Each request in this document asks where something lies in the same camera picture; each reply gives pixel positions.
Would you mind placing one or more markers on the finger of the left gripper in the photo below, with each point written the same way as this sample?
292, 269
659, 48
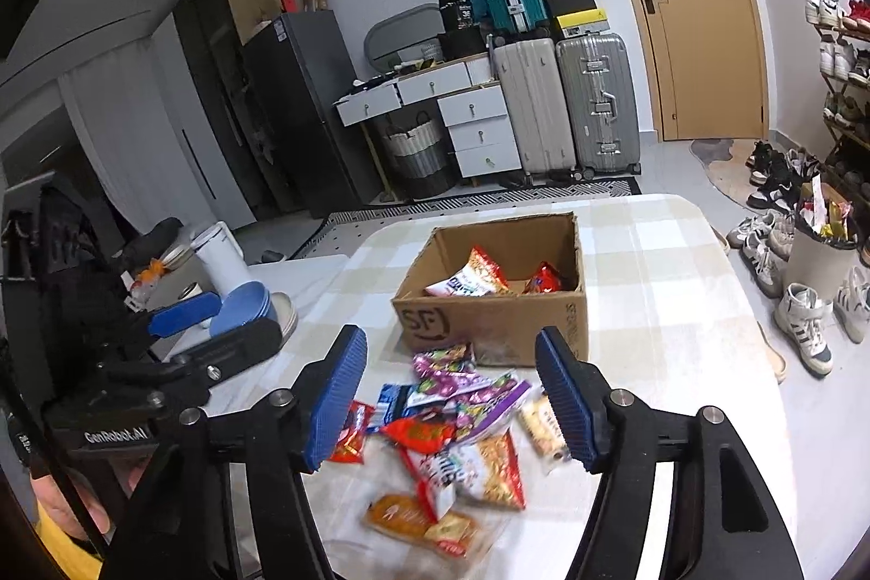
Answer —
176, 318
233, 352

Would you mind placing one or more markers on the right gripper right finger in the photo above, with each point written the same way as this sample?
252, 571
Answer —
579, 394

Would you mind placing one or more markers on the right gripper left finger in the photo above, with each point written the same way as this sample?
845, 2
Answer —
330, 385

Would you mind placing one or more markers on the orange bread packet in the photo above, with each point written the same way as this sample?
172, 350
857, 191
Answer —
456, 536

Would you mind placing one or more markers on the beige biscuit packet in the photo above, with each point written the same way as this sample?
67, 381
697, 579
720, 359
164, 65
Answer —
538, 418

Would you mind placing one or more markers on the blue white snack packet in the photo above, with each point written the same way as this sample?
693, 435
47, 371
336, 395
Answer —
392, 405

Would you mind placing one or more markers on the small red snack packet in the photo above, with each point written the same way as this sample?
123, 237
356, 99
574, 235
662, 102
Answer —
349, 448

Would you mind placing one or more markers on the blue bowls stack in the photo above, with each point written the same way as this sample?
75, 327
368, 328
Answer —
247, 303

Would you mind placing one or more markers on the beige plate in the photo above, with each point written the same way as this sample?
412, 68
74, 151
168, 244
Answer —
285, 313

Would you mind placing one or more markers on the purple candy packet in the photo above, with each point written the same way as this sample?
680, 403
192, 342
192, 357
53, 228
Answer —
448, 380

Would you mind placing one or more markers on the orange chips packet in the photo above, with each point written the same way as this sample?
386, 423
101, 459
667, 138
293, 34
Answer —
489, 472

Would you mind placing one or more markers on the checkered tablecloth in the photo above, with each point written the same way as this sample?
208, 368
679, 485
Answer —
650, 433

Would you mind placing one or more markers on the SF cardboard box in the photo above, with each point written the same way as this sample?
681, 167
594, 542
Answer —
496, 285

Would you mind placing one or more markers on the white high-top sneaker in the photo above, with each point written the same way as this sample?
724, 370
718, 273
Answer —
800, 315

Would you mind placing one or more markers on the striped laundry basket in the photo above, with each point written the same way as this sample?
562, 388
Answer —
417, 150

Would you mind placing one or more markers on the black refrigerator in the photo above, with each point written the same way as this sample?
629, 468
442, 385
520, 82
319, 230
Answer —
300, 68

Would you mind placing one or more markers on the white bucket with items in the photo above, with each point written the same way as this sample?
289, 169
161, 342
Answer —
825, 241

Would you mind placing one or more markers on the white drawer desk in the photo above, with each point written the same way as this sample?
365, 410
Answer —
470, 103

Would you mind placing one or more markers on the silver suitcase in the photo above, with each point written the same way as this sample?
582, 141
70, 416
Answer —
597, 82

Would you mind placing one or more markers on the beige suitcase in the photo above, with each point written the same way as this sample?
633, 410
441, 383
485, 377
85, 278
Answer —
533, 92

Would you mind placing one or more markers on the grey oval mirror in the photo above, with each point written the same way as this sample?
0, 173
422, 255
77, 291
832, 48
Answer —
406, 37

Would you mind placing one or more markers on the wooden door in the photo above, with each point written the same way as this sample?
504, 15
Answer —
705, 66

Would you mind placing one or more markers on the shoe rack with shoes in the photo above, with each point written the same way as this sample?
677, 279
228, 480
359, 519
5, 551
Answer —
843, 65

